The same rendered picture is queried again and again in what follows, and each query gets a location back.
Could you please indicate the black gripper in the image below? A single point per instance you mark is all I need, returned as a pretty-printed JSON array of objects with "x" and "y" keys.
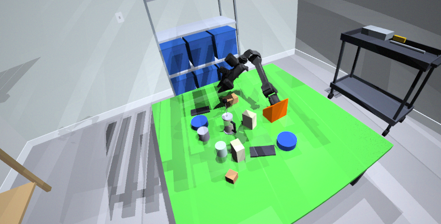
[{"x": 226, "y": 83}]

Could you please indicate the blue cylinder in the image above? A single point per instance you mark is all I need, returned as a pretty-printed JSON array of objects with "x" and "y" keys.
[
  {"x": 199, "y": 121},
  {"x": 286, "y": 141}
]

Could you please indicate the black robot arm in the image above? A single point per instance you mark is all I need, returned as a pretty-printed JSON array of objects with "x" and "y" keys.
[{"x": 255, "y": 59}]

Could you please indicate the grey cylinder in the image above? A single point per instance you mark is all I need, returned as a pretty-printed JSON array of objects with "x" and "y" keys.
[{"x": 203, "y": 134}]

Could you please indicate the glass french press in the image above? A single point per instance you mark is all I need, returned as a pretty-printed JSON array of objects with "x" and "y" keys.
[{"x": 229, "y": 125}]

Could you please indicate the translucent white cylinder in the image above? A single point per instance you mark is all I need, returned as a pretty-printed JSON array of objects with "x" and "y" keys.
[{"x": 221, "y": 149}]

